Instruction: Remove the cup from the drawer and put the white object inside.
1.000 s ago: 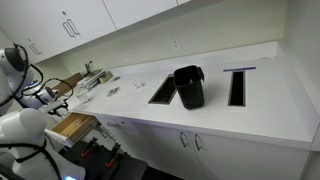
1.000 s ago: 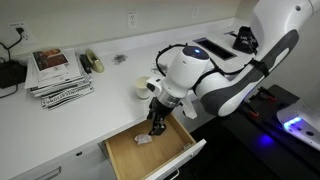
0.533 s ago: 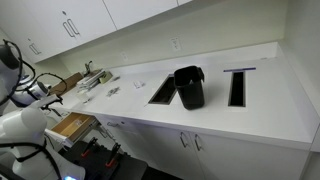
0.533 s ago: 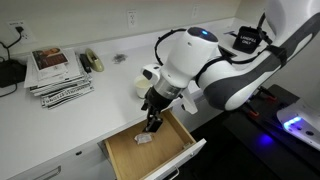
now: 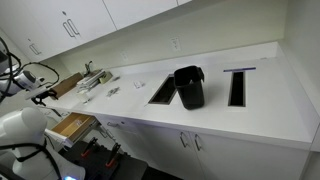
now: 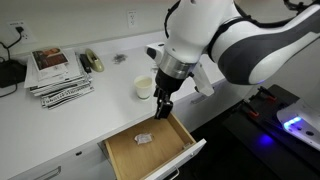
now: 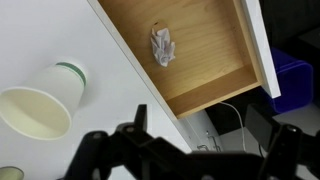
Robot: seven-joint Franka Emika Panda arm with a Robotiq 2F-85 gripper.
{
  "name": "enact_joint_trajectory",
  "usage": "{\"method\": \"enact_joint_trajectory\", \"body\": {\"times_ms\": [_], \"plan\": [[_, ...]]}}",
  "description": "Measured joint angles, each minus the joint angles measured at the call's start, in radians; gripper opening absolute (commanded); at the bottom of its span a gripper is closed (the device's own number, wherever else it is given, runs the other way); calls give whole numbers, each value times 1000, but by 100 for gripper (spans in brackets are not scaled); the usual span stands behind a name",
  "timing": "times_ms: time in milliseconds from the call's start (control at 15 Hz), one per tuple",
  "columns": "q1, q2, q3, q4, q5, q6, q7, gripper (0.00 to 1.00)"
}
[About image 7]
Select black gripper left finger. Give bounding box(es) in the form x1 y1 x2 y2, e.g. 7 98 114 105
64 103 183 180

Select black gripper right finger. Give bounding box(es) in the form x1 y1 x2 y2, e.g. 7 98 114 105
245 103 320 180

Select white paper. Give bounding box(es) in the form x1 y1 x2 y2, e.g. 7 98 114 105
149 27 177 69

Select white paper cup green stripe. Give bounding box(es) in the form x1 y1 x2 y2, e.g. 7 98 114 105
0 61 89 141

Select wooden drawer white front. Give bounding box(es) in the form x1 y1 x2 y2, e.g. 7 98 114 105
87 0 283 121

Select blue plastic bin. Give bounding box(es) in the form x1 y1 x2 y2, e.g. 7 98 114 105
269 46 315 115

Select white base cabinets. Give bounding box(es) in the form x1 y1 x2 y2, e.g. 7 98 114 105
178 109 248 155

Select small round pale container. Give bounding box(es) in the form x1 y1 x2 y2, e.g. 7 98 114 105
0 165 25 180

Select thin white cable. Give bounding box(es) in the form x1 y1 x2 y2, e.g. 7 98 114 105
218 101 248 153

